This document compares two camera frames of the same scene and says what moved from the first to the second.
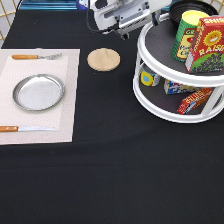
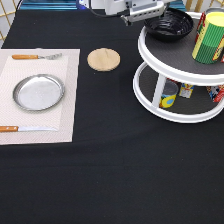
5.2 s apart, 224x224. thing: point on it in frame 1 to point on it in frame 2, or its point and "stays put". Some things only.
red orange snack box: x=189 y=101 to x=216 y=93
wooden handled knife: x=25 y=128 stays put
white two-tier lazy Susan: x=164 y=88 stays put
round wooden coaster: x=103 y=59 stays put
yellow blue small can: x=146 y=77 to x=170 y=91
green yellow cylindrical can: x=185 y=32 to x=210 y=38
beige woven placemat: x=61 y=116 stays put
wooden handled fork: x=35 y=56 stays put
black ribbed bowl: x=176 y=10 to x=173 y=25
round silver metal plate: x=38 y=92 stays put
